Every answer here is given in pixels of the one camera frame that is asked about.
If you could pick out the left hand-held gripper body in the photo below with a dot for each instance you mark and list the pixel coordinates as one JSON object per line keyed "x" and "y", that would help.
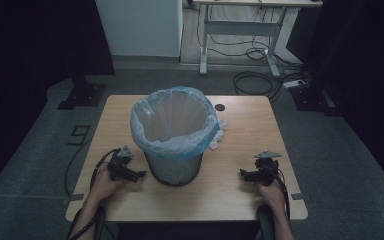
{"x": 120, "y": 163}

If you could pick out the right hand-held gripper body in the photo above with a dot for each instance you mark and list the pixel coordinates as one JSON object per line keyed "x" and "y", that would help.
{"x": 266, "y": 166}

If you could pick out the person's left hand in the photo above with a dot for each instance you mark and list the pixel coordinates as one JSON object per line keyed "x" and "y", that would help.
{"x": 104, "y": 186}

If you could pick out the person's right hand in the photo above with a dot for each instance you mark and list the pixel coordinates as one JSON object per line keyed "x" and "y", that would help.
{"x": 272, "y": 196}

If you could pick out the metal mesh trash can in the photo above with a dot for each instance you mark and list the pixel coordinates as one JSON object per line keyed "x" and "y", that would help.
{"x": 175, "y": 171}

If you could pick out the black chair armrest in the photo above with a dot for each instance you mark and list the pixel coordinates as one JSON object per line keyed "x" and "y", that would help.
{"x": 99, "y": 223}
{"x": 266, "y": 221}

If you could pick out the translucent blue trash bag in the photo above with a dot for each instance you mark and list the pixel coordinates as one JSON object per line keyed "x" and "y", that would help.
{"x": 175, "y": 123}

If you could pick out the dark round table grommet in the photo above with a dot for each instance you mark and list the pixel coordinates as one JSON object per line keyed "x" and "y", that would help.
{"x": 219, "y": 107}

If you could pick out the black stand base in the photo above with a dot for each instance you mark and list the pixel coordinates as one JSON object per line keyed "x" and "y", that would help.
{"x": 313, "y": 100}
{"x": 83, "y": 95}

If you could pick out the white power strip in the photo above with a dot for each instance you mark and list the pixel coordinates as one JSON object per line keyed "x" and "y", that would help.
{"x": 293, "y": 83}

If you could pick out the white cabinet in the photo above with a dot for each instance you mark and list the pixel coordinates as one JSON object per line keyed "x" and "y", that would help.
{"x": 140, "y": 26}

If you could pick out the black curtain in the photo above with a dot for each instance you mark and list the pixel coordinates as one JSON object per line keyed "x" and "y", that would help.
{"x": 30, "y": 50}
{"x": 363, "y": 66}

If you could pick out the white metal frame desk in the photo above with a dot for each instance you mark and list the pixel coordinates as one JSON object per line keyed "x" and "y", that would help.
{"x": 240, "y": 28}

